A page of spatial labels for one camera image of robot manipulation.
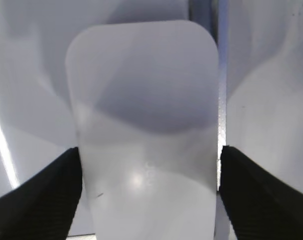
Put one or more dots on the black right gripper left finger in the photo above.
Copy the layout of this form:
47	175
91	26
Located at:
43	208

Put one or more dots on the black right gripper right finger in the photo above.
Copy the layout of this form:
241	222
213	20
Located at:
259	205

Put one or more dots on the white whiteboard eraser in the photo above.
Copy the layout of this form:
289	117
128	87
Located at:
144	98

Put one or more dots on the whiteboard with grey frame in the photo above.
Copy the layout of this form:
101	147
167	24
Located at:
37	123

